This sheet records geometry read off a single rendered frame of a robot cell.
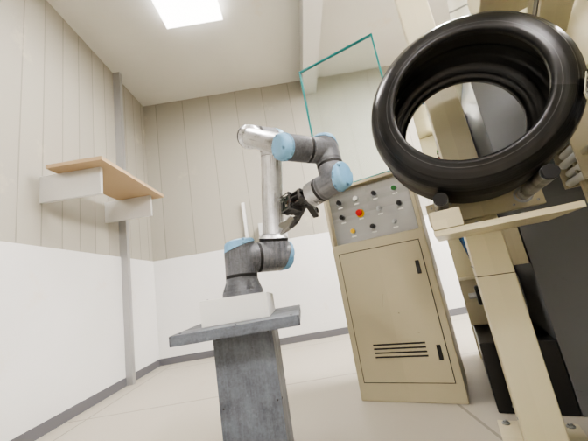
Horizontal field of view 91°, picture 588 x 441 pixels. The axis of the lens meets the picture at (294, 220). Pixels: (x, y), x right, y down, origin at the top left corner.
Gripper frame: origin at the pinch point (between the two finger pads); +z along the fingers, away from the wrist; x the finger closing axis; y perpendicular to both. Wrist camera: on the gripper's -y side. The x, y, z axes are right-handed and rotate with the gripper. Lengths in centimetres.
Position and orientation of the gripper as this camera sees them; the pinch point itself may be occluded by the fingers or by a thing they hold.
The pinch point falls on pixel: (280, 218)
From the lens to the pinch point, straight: 120.0
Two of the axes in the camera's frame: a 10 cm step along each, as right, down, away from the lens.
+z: -6.6, 3.8, 6.4
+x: 1.0, 9.0, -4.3
